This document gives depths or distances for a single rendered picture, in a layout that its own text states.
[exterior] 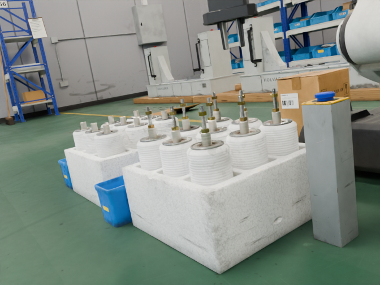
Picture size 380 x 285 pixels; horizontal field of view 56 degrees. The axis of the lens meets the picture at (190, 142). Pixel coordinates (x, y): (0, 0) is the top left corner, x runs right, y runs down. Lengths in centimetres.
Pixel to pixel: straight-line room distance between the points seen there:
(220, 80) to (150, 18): 380
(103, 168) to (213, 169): 51
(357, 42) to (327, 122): 31
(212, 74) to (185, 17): 439
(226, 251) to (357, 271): 25
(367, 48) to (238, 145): 41
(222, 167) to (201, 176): 5
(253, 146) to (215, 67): 346
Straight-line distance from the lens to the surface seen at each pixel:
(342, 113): 79
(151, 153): 95
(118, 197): 107
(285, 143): 91
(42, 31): 647
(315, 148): 80
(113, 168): 120
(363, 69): 113
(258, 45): 372
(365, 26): 101
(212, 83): 421
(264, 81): 354
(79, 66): 729
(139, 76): 773
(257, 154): 83
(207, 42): 424
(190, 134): 100
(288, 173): 87
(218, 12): 83
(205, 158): 75
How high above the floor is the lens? 42
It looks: 12 degrees down
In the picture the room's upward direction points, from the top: 9 degrees counter-clockwise
